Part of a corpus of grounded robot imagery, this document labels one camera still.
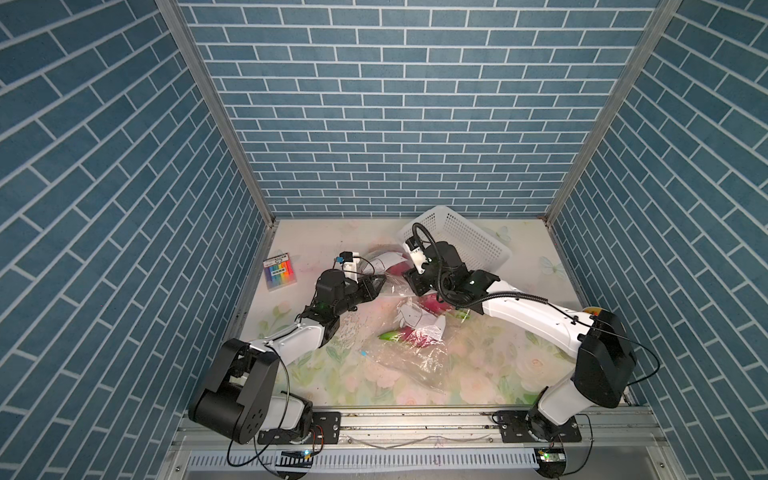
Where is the loose dragon fruit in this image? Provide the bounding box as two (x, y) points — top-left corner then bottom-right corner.
(417, 293), (471, 322)

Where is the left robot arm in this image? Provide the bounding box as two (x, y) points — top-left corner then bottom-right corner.
(188, 269), (386, 444)

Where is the near zip-top bag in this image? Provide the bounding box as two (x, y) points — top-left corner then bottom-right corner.
(333, 296), (472, 392)

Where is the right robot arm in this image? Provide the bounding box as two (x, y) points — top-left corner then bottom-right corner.
(404, 237), (637, 440)

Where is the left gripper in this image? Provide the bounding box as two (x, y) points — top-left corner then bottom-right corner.
(330, 275), (386, 319)

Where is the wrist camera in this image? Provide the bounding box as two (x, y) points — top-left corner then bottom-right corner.
(334, 251), (365, 274)
(404, 236), (428, 274)

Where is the dragon fruit in near bag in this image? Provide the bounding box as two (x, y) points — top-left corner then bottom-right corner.
(378, 326), (441, 348)

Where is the yellow cup of markers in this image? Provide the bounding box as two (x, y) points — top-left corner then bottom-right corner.
(583, 306), (603, 316)

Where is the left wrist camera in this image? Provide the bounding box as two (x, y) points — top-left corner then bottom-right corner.
(334, 251), (365, 274)

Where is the aluminium front rail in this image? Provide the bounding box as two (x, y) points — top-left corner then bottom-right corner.
(158, 406), (684, 479)

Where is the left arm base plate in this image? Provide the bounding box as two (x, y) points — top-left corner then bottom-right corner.
(257, 411), (342, 447)

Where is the zip-top bag with label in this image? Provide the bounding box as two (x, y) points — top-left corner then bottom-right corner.
(353, 248), (414, 297)

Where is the rainbow colour card pack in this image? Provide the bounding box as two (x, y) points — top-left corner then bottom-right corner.
(263, 253), (297, 291)

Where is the white plastic basket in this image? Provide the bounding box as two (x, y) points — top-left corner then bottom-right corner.
(396, 206), (512, 273)

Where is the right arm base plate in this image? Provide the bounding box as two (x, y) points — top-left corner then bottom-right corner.
(491, 410), (582, 443)

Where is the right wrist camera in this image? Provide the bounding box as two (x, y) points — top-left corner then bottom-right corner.
(404, 236), (428, 274)

